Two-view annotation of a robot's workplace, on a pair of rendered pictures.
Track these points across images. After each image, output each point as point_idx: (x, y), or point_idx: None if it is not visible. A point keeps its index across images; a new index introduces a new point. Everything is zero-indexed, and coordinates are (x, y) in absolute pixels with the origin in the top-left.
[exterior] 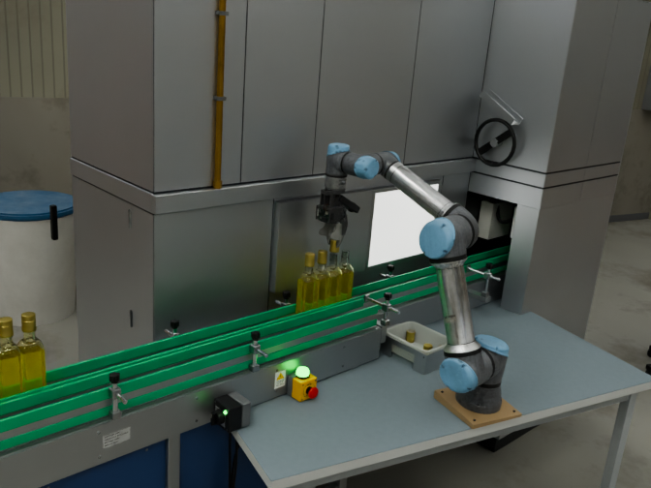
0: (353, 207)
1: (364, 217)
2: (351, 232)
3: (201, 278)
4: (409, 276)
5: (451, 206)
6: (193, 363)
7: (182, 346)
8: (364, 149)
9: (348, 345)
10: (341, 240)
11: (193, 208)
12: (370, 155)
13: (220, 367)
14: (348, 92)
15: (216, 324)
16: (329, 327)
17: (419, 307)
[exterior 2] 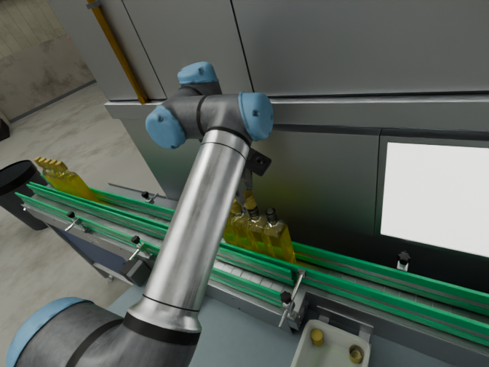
0: (248, 167)
1: (362, 172)
2: (335, 185)
3: (175, 169)
4: (446, 289)
5: (127, 314)
6: (110, 230)
7: (152, 210)
8: (364, 56)
9: (238, 299)
10: (238, 200)
11: (132, 118)
12: (180, 103)
13: (130, 242)
14: None
15: (169, 208)
16: (213, 273)
17: (426, 338)
